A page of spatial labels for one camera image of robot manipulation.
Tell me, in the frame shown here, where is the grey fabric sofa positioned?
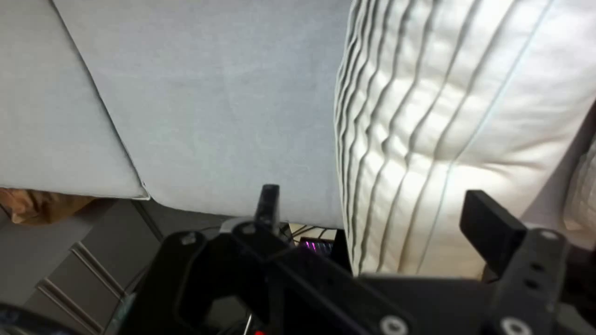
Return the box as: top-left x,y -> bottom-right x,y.
0,0 -> 353,229

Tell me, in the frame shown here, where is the grey drawer cabinet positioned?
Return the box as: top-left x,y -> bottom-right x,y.
21,206 -> 167,335

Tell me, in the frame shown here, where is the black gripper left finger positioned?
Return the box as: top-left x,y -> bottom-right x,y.
118,182 -> 388,335

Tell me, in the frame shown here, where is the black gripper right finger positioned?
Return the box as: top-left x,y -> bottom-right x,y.
461,190 -> 596,335

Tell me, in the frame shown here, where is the brown crumpled paper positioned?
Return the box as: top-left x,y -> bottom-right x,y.
0,186 -> 98,227

